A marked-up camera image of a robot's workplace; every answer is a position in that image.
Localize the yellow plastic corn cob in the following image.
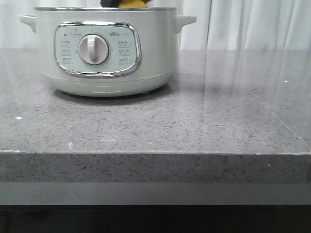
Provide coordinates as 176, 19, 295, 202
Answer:
118, 0, 148, 8

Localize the pale green electric cooking pot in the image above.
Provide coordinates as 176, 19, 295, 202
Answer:
19, 7, 197, 97

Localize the white pleated curtain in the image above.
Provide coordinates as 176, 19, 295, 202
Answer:
0, 0, 311, 50

